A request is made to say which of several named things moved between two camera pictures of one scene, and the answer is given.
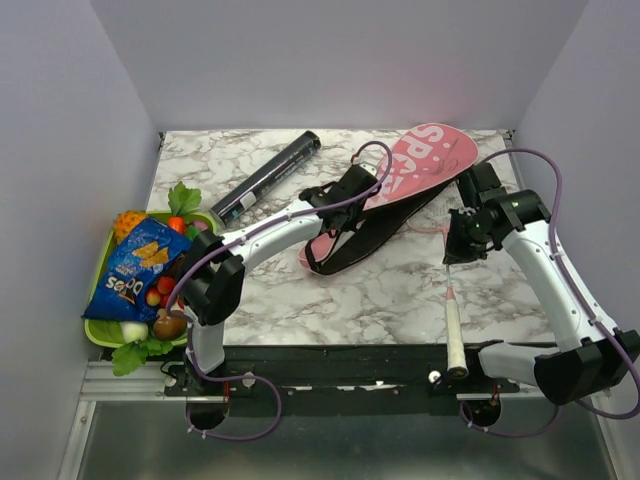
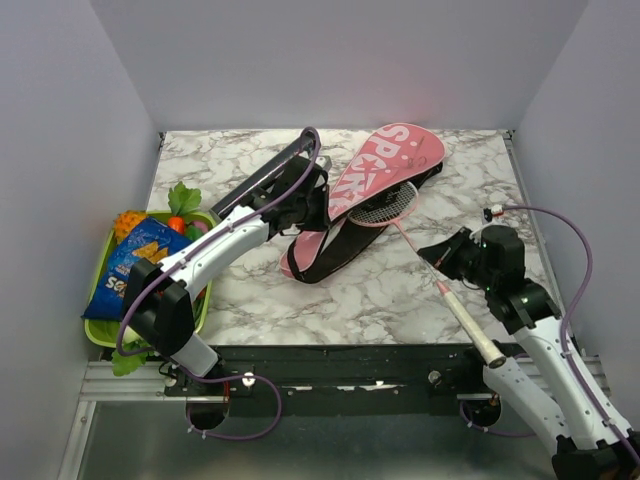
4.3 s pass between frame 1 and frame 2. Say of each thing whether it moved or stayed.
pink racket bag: moved
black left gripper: moved
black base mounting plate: stayed
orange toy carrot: stayed
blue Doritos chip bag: stayed
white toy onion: stayed
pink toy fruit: stayed
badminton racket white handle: moved
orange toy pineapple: stayed
